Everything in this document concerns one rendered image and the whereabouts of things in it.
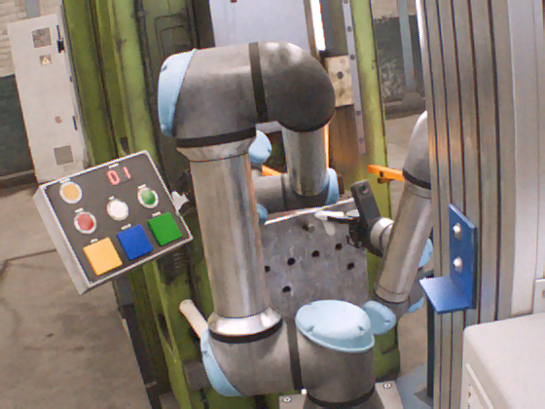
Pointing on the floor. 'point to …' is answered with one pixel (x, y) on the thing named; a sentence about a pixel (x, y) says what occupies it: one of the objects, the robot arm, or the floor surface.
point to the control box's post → (137, 339)
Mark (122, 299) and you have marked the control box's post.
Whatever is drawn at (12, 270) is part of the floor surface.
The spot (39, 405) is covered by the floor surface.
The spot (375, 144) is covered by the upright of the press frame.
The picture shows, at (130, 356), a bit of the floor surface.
